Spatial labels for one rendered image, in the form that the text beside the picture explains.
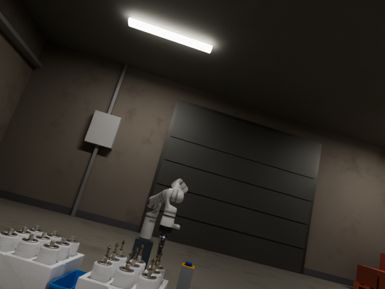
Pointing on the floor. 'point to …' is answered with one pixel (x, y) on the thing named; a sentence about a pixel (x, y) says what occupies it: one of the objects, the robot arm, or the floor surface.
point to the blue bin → (67, 280)
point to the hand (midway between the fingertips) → (158, 252)
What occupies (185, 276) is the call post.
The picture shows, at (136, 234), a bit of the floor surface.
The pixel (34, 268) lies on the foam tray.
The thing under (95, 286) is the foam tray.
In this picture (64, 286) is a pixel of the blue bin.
